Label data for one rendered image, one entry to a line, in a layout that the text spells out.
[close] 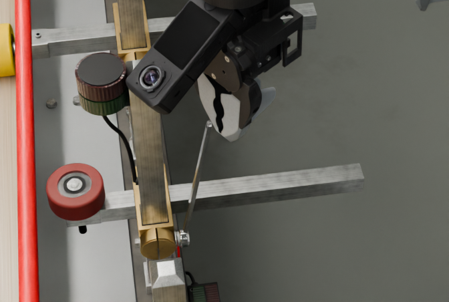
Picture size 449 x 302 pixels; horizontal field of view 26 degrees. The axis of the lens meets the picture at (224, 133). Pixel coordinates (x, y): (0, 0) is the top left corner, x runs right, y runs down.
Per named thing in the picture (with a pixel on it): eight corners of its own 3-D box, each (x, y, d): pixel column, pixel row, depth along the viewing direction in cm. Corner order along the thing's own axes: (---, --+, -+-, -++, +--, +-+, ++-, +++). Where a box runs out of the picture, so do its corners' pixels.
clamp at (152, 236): (166, 184, 146) (164, 162, 142) (177, 258, 137) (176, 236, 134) (129, 188, 146) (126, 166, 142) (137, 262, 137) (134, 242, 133)
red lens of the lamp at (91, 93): (125, 63, 118) (123, 49, 116) (129, 98, 114) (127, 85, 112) (75, 68, 117) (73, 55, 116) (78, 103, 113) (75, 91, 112)
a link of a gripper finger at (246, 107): (262, 129, 93) (262, 65, 86) (250, 138, 92) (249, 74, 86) (228, 103, 95) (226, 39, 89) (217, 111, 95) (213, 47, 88)
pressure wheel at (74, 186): (108, 206, 146) (101, 156, 138) (112, 249, 141) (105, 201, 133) (55, 212, 146) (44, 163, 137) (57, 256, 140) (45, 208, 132)
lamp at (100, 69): (136, 165, 132) (124, 49, 116) (140, 197, 129) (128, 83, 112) (93, 170, 132) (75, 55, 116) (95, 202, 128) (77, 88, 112)
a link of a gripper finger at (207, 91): (262, 113, 101) (262, 50, 94) (220, 144, 98) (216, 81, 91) (242, 97, 102) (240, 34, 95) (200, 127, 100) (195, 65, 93)
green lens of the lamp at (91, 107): (126, 77, 120) (125, 64, 118) (131, 112, 116) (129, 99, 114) (77, 82, 119) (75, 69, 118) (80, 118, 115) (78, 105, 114)
